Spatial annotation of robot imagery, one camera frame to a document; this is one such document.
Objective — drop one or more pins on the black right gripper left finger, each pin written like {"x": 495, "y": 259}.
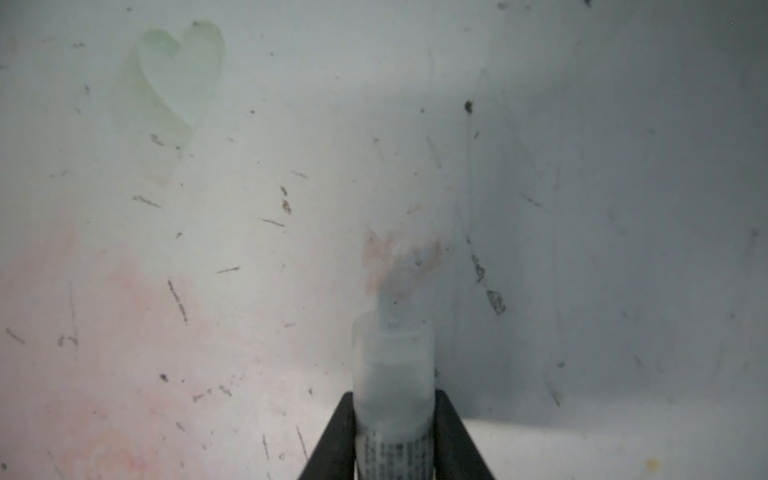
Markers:
{"x": 334, "y": 456}

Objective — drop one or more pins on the translucent glue stick cap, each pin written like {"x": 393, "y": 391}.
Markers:
{"x": 393, "y": 363}

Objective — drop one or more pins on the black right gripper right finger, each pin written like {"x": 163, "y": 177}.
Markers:
{"x": 456, "y": 457}

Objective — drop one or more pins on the white glue stick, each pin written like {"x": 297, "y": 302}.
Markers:
{"x": 403, "y": 455}

